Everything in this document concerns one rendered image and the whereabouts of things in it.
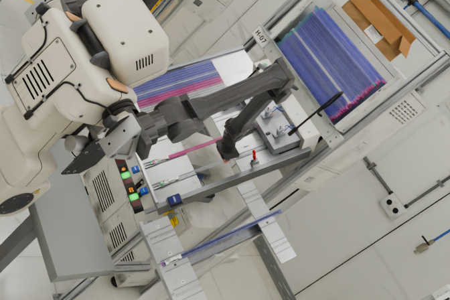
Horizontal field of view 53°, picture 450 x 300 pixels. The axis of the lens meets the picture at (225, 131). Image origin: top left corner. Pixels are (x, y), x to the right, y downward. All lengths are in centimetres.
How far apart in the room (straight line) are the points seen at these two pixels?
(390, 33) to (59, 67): 171
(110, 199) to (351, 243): 180
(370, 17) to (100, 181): 169
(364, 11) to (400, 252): 169
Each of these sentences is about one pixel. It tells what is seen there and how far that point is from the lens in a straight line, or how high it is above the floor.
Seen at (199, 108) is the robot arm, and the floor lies 130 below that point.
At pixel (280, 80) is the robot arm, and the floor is 147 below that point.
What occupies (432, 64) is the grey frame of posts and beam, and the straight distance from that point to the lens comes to 200.
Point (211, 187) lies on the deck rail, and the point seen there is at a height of 89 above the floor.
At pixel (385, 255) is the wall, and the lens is 342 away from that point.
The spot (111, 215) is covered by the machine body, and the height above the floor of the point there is 18.
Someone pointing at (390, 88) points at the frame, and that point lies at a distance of 193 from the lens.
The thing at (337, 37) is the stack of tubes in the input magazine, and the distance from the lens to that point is 210.
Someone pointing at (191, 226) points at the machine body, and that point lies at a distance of 213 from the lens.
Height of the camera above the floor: 172
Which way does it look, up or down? 21 degrees down
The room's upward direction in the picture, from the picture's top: 48 degrees clockwise
